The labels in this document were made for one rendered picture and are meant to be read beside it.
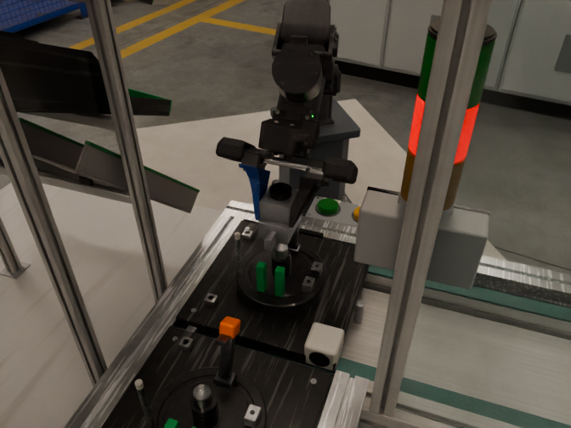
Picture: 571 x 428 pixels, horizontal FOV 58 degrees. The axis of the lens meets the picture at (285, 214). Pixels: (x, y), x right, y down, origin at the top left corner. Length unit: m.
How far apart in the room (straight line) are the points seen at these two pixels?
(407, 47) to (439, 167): 3.36
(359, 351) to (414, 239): 0.34
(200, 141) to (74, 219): 0.40
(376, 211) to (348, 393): 0.29
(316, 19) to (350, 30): 3.18
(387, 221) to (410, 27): 3.26
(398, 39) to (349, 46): 0.37
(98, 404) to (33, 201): 0.28
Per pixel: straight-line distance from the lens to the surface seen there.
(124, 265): 1.03
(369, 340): 0.80
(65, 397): 0.87
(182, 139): 1.41
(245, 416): 0.62
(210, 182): 1.22
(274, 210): 0.68
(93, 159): 0.71
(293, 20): 0.70
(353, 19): 3.85
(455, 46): 0.39
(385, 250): 0.52
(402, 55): 3.80
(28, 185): 0.57
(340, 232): 0.92
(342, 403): 0.69
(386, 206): 0.51
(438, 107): 0.40
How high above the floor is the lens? 1.54
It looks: 38 degrees down
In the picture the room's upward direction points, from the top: straight up
